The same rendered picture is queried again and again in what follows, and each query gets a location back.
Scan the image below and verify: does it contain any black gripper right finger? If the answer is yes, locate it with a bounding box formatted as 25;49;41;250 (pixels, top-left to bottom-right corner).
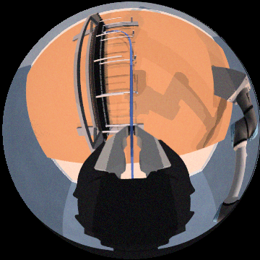
133;125;195;195

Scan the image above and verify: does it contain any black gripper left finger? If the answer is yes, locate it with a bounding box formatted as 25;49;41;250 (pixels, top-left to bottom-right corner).
73;125;130;199

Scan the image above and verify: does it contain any grey free-standing rack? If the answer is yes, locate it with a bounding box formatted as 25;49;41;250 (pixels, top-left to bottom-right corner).
72;12;139;153

